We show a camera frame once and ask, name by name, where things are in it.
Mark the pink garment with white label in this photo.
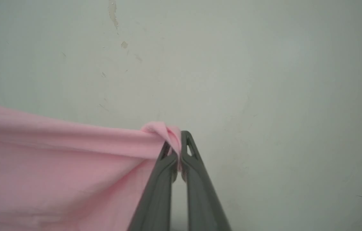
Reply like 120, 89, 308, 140
0, 101, 182, 231

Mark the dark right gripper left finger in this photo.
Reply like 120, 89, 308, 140
128, 141, 179, 231

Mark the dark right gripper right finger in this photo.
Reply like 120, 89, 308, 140
181, 131, 232, 231

